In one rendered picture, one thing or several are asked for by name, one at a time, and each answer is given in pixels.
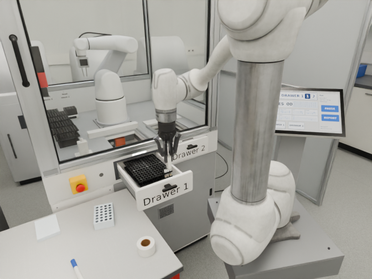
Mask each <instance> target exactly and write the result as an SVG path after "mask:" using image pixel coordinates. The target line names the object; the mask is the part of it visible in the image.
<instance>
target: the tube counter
mask: <svg viewBox="0 0 372 279"><path fill-rule="evenodd" d="M286 107H298V108H312V109H317V108H318V102H310V101H286Z"/></svg>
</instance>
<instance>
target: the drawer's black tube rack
mask: <svg viewBox="0 0 372 279"><path fill-rule="evenodd" d="M124 164H125V166H126V167H124V169H125V170H126V171H127V173H128V174H129V175H130V176H131V177H132V179H133V180H134V181H135V182H136V183H137V185H138V186H139V187H140V188H141V187H144V186H147V185H150V184H152V183H155V182H158V181H160V180H164V179H166V178H169V177H172V175H171V176H170V175H169V176H167V177H166V178H165V176H164V175H162V176H159V177H157V178H153V179H150V180H147V181H145V182H142V183H140V182H139V181H138V180H140V179H143V178H147V177H149V176H152V175H156V174H158V173H161V172H164V170H165V169H166V170H167V168H166V165H165V164H164V163H163V162H162V161H161V160H160V159H158V158H157V157H156V156H155V155H154V154H150V155H147V156H144V157H140V158H136V159H133V160H130V161H127V162H124Z"/></svg>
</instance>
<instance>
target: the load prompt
mask: <svg viewBox="0 0 372 279"><path fill-rule="evenodd" d="M280 99H290V100H318V96H317V92H283V91H281V92H280Z"/></svg>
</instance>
